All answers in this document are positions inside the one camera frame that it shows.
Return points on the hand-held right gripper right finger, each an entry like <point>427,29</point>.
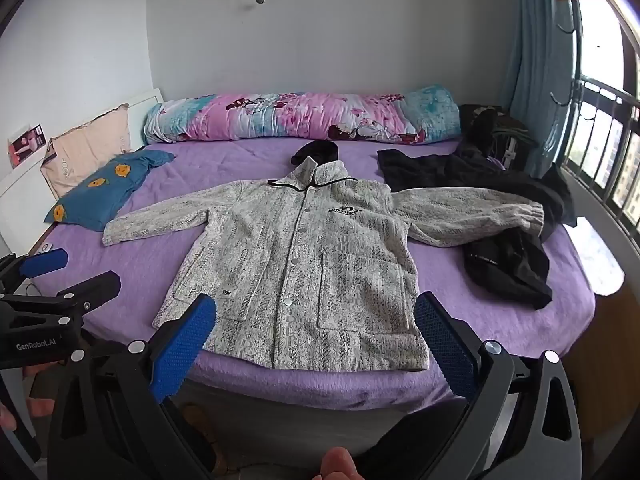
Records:
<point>445,345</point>

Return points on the pink product box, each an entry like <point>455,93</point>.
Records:
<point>27,145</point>

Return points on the person's right hand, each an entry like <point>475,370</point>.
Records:
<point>339,465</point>

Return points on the black jacket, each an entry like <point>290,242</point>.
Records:
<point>510,265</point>

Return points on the black fleece garment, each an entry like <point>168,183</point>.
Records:
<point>410,170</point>

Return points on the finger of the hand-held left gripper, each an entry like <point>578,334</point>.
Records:
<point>92,287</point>
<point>45,262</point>

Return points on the purple bed sheet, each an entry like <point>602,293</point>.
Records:
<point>150,260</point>

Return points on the light blue curtain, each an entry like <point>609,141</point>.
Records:
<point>535,70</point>

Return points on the dark bag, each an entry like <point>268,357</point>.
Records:
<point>492,127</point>

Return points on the blue pillow with orange prints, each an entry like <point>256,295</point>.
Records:
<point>105,190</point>

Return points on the person's left hand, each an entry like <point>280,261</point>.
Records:
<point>6,417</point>

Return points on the peach pillow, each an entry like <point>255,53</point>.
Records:
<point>85,150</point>

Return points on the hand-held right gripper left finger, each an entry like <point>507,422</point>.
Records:
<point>182,350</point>

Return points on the white blanket controller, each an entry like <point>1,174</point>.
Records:
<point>46,247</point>

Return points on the rolled floral quilt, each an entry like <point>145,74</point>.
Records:
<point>300,115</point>

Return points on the grey knit jacket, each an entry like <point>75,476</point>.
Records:
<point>300,270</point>

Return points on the black window railing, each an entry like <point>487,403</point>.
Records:
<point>610,150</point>

